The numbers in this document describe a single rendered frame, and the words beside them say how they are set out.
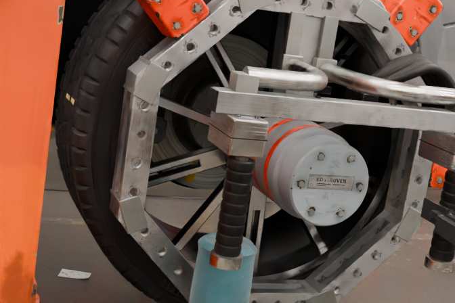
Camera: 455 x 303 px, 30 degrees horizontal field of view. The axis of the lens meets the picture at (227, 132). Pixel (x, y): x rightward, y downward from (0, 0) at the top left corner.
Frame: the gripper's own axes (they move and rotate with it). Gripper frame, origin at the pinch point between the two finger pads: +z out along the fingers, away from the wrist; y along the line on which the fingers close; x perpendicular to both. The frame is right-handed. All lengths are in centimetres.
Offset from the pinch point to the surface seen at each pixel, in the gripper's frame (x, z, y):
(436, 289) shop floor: -83, 169, 130
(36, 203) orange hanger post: 1, -6, -61
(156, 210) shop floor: -83, 260, 38
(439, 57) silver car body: 19, 46, 25
